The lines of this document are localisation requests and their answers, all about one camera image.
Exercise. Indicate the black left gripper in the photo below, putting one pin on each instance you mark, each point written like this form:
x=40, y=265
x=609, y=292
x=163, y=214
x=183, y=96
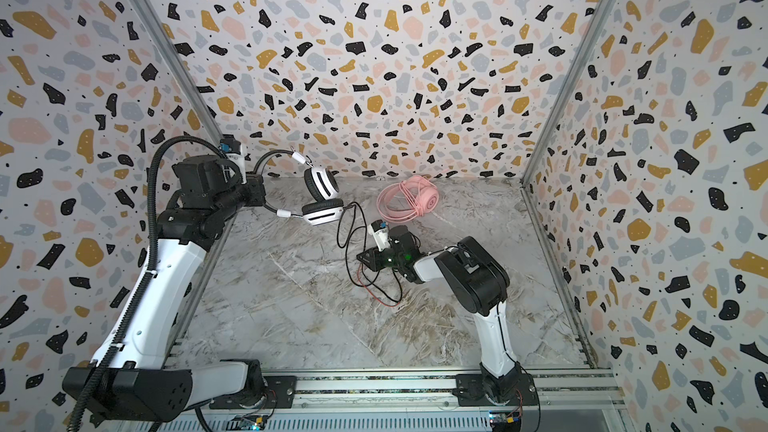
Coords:
x=254, y=182

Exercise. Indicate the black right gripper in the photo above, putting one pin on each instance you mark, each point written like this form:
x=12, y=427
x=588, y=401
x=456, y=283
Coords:
x=377, y=258

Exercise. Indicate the pink headphones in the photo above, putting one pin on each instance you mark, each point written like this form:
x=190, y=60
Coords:
x=407, y=200

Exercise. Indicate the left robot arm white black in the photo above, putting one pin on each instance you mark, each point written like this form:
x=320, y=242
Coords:
x=126, y=379

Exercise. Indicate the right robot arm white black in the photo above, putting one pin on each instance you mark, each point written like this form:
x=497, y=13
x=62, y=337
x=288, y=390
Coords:
x=479, y=283

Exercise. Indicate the green circuit board left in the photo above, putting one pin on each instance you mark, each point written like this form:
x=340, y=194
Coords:
x=249, y=423

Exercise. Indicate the circuit board right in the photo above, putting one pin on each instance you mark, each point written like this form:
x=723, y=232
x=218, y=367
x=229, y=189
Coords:
x=505, y=421

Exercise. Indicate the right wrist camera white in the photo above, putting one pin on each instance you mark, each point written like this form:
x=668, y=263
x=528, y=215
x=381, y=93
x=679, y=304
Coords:
x=379, y=231

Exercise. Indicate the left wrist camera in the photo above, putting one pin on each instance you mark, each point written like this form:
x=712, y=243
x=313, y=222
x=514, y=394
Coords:
x=235, y=152

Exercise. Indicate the left aluminium corner post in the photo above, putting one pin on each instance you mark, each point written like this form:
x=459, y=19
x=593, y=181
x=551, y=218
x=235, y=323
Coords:
x=182, y=110

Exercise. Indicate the aluminium corner post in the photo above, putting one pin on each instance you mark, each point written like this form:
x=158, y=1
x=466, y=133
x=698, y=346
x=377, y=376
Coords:
x=182, y=110
x=581, y=58

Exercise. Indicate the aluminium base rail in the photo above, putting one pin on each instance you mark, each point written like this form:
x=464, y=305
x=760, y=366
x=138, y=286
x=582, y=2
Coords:
x=571, y=399

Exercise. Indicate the right aluminium corner post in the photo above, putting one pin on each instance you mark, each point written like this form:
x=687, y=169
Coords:
x=581, y=58

